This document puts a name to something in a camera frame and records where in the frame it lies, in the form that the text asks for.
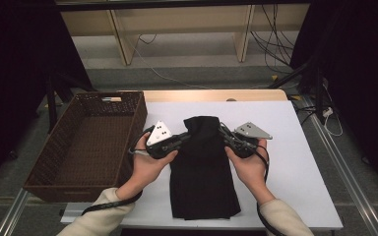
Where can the white table mat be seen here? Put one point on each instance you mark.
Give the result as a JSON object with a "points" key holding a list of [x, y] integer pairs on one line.
{"points": [[292, 164]]}

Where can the person's left hand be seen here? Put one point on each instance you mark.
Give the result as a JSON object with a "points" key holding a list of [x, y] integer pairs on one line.
{"points": [[144, 173]]}

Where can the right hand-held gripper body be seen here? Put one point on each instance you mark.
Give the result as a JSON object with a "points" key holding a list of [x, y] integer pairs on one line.
{"points": [[251, 131]]}

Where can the brown woven basket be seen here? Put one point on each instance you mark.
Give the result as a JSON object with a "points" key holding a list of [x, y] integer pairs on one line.
{"points": [[88, 150]]}

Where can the metal floor rail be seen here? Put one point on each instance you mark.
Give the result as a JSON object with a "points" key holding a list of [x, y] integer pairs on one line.
{"points": [[13, 213], [351, 183]]}

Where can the white power adapter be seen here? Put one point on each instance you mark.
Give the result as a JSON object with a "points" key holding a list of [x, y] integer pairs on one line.
{"points": [[327, 112]]}

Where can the black metal stand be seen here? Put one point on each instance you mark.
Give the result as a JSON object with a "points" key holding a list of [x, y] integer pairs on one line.
{"points": [[50, 105]]}

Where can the person's right hand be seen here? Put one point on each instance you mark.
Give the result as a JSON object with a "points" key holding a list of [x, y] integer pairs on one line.
{"points": [[252, 173]]}

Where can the black curtain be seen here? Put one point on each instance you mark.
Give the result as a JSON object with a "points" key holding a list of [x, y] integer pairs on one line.
{"points": [[367, 65], [13, 65]]}

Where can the black pants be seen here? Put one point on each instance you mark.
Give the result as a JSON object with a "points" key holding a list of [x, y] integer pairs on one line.
{"points": [[203, 180]]}

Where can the black tripod stand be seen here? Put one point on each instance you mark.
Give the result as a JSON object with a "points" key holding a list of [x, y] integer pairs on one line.
{"points": [[318, 85]]}

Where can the round brown table cap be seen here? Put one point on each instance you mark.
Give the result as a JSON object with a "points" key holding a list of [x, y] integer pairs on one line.
{"points": [[231, 99]]}

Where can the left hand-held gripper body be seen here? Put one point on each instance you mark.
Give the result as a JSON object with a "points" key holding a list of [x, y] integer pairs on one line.
{"points": [[159, 132]]}

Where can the yellow tape piece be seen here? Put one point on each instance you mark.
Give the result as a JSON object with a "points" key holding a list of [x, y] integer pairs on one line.
{"points": [[274, 77], [296, 97]]}

